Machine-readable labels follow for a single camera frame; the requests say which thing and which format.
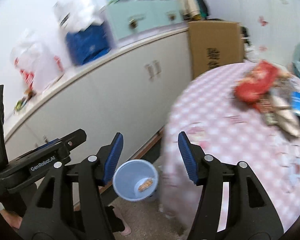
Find white plastic bag red print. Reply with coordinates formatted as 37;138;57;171
11;40;64;93

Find mint green drawer chest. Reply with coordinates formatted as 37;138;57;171
105;0;183;40

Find pink slipper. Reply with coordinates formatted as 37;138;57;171
105;205;132;236

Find brown cardboard box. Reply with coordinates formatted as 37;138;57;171
189;20;244;79

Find long white cabinet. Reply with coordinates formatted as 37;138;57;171
3;26;193;205

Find hanging beige and green clothes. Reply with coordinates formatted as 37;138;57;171
177;0;209;21

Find dark printed snack wrapper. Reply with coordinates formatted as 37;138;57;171
256;88;300;138

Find pink checkered bed sheet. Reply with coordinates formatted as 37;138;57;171
160;62;300;230

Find red snack bag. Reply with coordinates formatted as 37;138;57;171
234;60;280;104

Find orange wrapper inside bin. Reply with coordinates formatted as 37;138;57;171
138;178;153;192

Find light blue trash bin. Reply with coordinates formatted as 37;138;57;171
113;159;159;202

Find pink butterfly wall sticker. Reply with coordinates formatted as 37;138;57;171
258;16;268;27

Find small items on cabinet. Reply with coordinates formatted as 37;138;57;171
13;89;37;113

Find white bag on blue box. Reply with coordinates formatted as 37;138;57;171
53;0;104;33

